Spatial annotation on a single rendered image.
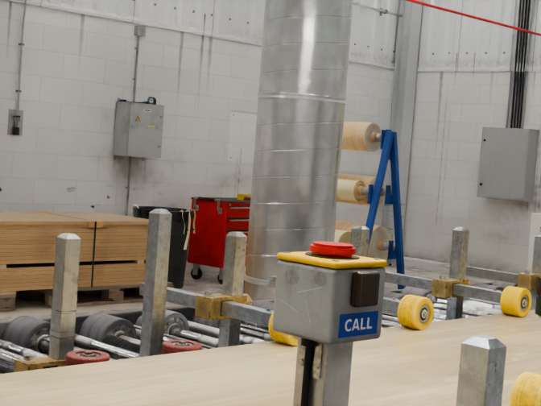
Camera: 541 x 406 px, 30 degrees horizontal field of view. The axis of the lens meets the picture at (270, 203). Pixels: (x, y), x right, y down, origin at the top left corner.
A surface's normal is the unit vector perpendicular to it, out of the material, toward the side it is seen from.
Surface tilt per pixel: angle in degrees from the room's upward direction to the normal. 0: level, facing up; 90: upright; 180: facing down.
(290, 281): 90
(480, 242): 90
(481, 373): 90
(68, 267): 90
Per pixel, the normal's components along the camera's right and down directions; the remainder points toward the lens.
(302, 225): 0.20, 0.07
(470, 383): -0.70, -0.01
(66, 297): 0.72, 0.09
